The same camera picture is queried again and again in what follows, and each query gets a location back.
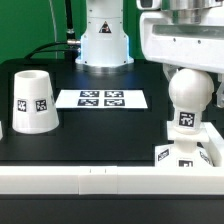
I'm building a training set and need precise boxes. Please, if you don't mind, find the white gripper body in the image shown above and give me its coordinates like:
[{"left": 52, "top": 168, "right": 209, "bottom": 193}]
[{"left": 136, "top": 0, "right": 224, "bottom": 73}]

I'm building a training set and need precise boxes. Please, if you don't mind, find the thin grey cable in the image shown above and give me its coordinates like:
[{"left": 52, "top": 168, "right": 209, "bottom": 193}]
[{"left": 48, "top": 0, "right": 59, "bottom": 60}]

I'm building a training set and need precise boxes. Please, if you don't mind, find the white right fence wall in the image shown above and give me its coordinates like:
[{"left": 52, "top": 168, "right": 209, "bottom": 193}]
[{"left": 204, "top": 122, "right": 224, "bottom": 167}]

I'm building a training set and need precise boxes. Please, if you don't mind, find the white lamp base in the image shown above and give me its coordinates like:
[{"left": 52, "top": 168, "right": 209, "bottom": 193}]
[{"left": 155, "top": 121, "right": 213, "bottom": 168}]

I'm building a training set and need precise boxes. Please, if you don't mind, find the black cable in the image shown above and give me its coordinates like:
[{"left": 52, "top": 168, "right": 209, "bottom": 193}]
[{"left": 23, "top": 0, "right": 82, "bottom": 60}]

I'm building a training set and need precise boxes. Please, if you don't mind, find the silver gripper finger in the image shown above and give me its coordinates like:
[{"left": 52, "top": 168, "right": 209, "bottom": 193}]
[
  {"left": 216, "top": 73, "right": 224, "bottom": 108},
  {"left": 163, "top": 64, "right": 180, "bottom": 81}
]

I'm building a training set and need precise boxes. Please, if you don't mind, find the white marker sheet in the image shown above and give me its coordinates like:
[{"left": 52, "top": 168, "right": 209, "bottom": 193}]
[{"left": 56, "top": 90, "right": 148, "bottom": 109}]

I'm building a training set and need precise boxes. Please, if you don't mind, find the white lamp shade cone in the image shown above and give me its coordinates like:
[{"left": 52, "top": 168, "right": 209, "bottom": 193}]
[{"left": 12, "top": 70, "right": 59, "bottom": 134}]

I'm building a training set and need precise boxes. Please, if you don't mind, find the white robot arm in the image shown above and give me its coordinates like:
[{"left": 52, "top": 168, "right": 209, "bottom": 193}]
[{"left": 76, "top": 0, "right": 224, "bottom": 108}]

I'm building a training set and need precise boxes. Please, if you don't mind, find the white fence wall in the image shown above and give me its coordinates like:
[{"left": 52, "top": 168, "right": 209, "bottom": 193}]
[
  {"left": 204, "top": 122, "right": 224, "bottom": 167},
  {"left": 0, "top": 166, "right": 224, "bottom": 195}
]

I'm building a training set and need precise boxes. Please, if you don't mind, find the white lamp bulb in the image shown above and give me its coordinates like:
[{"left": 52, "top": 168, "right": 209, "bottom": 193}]
[{"left": 169, "top": 69, "right": 214, "bottom": 134}]

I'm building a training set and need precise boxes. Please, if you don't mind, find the white front fence wall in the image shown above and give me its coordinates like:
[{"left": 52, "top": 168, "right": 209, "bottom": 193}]
[{"left": 0, "top": 166, "right": 224, "bottom": 195}]

